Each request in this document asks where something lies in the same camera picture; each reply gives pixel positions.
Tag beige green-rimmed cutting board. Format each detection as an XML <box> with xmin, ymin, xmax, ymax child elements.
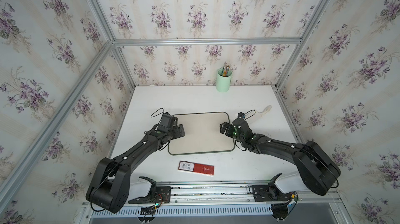
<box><xmin>168</xmin><ymin>111</ymin><xmax>235</xmax><ymax>156</ymax></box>

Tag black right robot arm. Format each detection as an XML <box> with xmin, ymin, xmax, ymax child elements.
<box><xmin>220</xmin><ymin>117</ymin><xmax>341</xmax><ymax>195</ymax></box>

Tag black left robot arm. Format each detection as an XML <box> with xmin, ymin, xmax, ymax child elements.
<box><xmin>85</xmin><ymin>112</ymin><xmax>185</xmax><ymax>214</ymax></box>

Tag red rectangular box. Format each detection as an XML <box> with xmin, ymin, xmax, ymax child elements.
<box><xmin>178</xmin><ymin>161</ymin><xmax>215</xmax><ymax>176</ymax></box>

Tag mint green utensil cup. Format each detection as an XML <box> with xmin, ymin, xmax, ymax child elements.
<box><xmin>216</xmin><ymin>68</ymin><xmax>232</xmax><ymax>93</ymax></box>

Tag wooden chopsticks in cup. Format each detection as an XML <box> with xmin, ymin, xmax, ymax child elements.
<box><xmin>221</xmin><ymin>65</ymin><xmax>230</xmax><ymax>77</ymax></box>

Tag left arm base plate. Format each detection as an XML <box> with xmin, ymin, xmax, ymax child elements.
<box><xmin>128</xmin><ymin>176</ymin><xmax>171</xmax><ymax>206</ymax></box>

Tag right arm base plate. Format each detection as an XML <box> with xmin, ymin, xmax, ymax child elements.
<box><xmin>249</xmin><ymin>173</ymin><xmax>295</xmax><ymax>203</ymax></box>

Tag aluminium front rail frame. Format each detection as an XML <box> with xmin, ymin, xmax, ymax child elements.
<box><xmin>73</xmin><ymin>181</ymin><xmax>353</xmax><ymax>224</ymax></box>

